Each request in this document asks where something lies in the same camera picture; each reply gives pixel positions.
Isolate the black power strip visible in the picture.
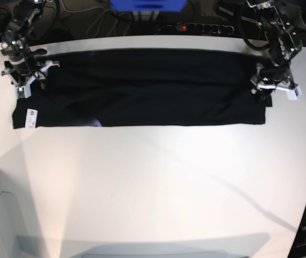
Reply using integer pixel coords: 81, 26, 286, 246
156, 23, 235, 37

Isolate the blue plastic box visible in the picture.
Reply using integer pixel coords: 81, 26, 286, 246
110, 0, 187, 12

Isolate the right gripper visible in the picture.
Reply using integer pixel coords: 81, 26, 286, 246
1, 60, 60, 90

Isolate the black T-shirt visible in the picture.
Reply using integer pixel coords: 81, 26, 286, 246
12, 49, 272, 129

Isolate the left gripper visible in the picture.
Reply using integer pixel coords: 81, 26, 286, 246
250, 63, 297, 102

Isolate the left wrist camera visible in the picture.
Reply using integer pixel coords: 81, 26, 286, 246
286, 86, 302, 101

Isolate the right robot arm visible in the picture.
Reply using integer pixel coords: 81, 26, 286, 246
0, 1, 60, 98

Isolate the white shirt label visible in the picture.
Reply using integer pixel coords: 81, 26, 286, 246
25, 109, 38, 128

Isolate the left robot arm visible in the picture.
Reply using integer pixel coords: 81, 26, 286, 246
236, 1, 302, 101

